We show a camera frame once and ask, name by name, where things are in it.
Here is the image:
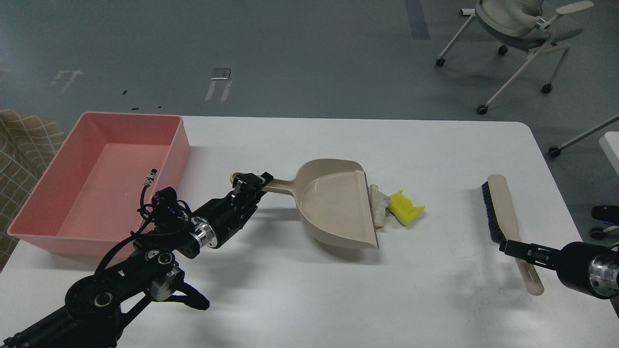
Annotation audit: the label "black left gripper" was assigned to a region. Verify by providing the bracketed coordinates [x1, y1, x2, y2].
[192, 172, 274, 249]

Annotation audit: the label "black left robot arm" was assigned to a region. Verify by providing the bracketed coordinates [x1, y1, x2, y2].
[2, 172, 274, 348]

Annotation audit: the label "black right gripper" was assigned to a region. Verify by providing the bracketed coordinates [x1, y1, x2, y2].
[498, 240, 619, 299]

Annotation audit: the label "white rolling chair background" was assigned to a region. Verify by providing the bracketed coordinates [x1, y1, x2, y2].
[435, 0, 594, 115]

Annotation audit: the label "pink plastic bin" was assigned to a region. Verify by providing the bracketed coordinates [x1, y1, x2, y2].
[7, 112, 191, 257]

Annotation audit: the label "beige hand brush black bristles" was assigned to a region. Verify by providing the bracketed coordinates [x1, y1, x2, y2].
[481, 174, 545, 296]

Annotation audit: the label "beige plastic dustpan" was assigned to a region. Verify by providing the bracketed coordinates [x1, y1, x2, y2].
[230, 159, 380, 250]

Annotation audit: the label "beige checked cloth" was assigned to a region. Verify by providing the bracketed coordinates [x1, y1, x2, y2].
[0, 108, 65, 269]

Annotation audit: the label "yellow sponge piece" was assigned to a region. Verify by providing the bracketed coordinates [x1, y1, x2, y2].
[387, 190, 426, 226]

